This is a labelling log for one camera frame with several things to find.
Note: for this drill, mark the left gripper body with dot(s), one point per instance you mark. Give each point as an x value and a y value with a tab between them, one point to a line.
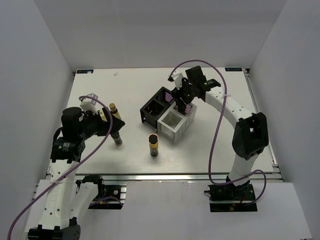
94	125

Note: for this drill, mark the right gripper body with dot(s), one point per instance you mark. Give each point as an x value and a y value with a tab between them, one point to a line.
185	92

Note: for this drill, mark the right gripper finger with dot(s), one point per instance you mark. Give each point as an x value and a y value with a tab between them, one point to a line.
183	108
178	99

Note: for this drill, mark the black-cap spice bottle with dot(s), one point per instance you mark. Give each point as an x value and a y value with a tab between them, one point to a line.
117	138

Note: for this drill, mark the yellow-label condiment bottle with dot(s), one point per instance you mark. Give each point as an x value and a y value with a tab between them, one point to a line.
114	111

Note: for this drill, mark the gold-rimmed dark spice bottle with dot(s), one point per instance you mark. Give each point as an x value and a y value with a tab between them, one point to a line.
153	140

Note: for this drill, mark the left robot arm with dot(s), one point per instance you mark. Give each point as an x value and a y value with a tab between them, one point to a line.
62	212

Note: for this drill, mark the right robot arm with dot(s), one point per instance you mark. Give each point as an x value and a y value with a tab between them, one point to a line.
250	135

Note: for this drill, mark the white two-slot organizer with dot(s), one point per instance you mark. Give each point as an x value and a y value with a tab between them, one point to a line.
173	124

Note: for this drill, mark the black two-slot organizer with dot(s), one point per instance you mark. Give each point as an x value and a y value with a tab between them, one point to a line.
156	106

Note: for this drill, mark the blue label sticker right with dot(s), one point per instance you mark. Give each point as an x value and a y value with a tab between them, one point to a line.
233	69

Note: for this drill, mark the blue label sticker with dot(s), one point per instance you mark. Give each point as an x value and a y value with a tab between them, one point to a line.
233	69
84	71

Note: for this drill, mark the blue label sticker left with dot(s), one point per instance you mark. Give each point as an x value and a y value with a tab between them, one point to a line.
84	71

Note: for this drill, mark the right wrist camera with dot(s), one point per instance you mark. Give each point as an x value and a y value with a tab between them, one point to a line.
176	78

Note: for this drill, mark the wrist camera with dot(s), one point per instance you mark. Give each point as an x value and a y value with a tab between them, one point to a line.
89	104
176	78

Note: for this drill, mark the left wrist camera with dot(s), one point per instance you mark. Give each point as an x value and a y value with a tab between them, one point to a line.
89	104

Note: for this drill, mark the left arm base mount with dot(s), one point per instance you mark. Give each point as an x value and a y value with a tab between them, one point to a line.
108	196

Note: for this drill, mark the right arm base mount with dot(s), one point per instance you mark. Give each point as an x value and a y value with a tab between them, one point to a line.
231	199

